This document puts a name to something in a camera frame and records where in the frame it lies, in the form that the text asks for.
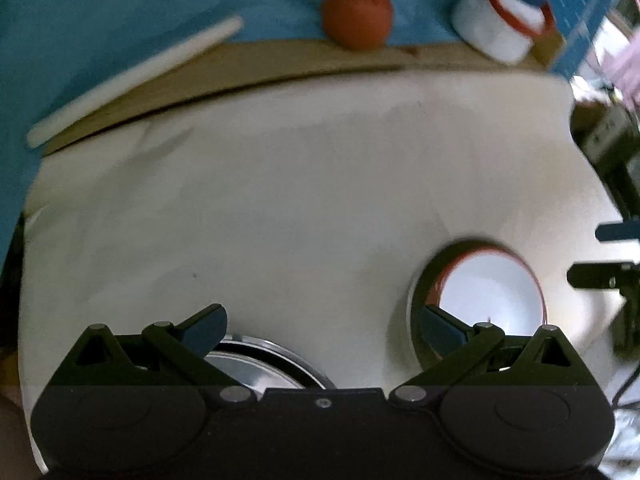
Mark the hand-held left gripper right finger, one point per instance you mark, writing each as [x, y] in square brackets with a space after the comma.
[440, 332]

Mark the white bowl with red rim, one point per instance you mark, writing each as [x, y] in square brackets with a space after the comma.
[420, 290]

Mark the white mug with red rim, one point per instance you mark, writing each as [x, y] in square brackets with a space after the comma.
[485, 25]

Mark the large white red-rimmed bowl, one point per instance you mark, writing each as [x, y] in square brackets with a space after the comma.
[490, 290]

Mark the cardboard box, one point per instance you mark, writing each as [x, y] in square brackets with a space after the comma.
[607, 130]

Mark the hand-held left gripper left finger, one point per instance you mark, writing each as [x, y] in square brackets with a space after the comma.
[207, 330]

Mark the blue gridded board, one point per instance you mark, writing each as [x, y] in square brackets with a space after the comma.
[585, 10]

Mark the blue cloth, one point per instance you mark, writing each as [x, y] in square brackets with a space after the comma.
[150, 0]

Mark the wooden board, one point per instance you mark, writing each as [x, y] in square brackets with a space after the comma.
[250, 67]

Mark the white stick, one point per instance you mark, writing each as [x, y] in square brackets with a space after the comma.
[135, 75]

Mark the orange ball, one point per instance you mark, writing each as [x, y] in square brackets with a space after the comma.
[357, 17]

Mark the pink cloth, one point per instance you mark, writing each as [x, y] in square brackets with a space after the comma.
[622, 75]

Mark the metal bowl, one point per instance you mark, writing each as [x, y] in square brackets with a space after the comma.
[270, 370]

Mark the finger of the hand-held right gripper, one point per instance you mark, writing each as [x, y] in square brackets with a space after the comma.
[595, 275]
[617, 231]

